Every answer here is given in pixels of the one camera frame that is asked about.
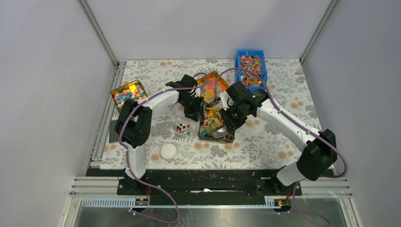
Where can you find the green tin with star candies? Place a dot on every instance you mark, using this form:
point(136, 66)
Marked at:
point(131, 91)

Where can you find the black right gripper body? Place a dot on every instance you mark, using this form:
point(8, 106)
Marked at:
point(234, 116)

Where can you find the blue plastic bin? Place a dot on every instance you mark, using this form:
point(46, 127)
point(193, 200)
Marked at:
point(254, 71)

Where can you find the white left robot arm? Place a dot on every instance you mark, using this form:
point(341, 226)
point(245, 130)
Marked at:
point(134, 123)

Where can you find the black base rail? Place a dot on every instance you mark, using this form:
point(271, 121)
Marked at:
point(201, 187)

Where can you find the green tin with gummy candies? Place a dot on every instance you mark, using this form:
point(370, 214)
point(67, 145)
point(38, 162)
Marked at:
point(212, 84)

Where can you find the metal scoop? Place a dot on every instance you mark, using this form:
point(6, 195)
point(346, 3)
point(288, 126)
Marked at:
point(219, 132)

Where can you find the floral tablecloth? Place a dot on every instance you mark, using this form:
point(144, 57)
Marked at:
point(257, 144)

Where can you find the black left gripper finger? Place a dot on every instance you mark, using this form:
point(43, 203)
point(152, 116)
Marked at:
point(199, 108)
point(191, 113)

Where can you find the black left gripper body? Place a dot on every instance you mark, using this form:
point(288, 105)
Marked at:
point(190, 100)

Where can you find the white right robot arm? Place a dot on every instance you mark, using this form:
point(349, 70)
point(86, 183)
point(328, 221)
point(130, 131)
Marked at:
point(317, 147)

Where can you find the grey perforated plate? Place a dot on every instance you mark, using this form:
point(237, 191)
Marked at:
point(113, 135)

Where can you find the white jar lid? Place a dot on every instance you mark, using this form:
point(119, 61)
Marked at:
point(168, 151)

